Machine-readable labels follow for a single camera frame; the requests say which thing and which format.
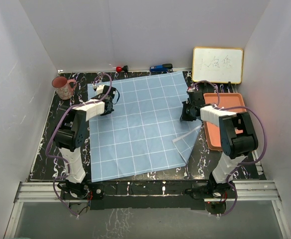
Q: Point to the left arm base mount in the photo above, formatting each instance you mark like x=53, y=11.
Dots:
x=84, y=190

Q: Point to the pink floral mug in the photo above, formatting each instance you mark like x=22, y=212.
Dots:
x=64, y=87

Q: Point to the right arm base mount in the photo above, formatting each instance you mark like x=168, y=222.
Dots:
x=205, y=191

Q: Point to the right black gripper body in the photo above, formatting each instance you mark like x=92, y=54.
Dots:
x=186, y=114

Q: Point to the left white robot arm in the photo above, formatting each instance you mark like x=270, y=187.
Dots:
x=72, y=133

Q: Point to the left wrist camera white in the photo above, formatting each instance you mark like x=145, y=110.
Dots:
x=98, y=89

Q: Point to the blue marker pen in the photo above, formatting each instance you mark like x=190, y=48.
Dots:
x=162, y=68

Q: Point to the orange plastic tray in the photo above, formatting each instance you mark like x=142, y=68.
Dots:
x=227, y=100

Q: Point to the blue checked tablecloth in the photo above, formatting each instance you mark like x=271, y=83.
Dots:
x=143, y=133

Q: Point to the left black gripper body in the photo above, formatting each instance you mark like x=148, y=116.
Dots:
x=108, y=112

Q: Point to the red capped marker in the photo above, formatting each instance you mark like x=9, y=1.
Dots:
x=122, y=69

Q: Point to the aluminium frame rail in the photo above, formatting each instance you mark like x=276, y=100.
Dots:
x=247, y=190

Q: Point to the small framed whiteboard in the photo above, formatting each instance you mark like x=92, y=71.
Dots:
x=217, y=65

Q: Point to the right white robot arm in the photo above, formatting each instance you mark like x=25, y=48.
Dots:
x=237, y=139

